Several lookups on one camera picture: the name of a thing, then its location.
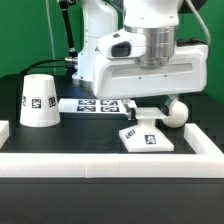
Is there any white border frame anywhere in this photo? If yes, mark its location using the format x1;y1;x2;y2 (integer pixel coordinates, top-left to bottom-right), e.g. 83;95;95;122
0;124;224;178

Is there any white lamp bulb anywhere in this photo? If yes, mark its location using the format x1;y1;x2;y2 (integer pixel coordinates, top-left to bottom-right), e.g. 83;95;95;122
163;101;189;128

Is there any white lamp shade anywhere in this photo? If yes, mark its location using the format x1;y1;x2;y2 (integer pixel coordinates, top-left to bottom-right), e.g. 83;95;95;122
20;74;60;127

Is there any thin grey cable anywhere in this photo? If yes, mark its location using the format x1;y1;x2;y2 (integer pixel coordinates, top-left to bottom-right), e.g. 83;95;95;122
45;0;58;76

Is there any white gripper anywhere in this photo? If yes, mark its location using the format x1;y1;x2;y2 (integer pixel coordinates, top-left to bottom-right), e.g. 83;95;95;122
92;45;208;120

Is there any white marker sheet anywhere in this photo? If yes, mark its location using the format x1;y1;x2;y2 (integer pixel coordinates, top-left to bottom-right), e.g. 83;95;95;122
58;98;126;114

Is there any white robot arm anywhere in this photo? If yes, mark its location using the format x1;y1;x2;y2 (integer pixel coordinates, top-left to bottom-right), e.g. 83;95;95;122
73;0;209;117

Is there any white lamp base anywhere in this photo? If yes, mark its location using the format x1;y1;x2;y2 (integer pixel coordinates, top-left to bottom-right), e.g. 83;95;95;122
119;107;174;153

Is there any black cable bundle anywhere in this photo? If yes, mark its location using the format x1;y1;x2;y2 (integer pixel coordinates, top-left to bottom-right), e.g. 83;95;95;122
19;0;80;76

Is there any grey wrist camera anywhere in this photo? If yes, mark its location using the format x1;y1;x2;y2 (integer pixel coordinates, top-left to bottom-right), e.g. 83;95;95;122
98;29;146;59

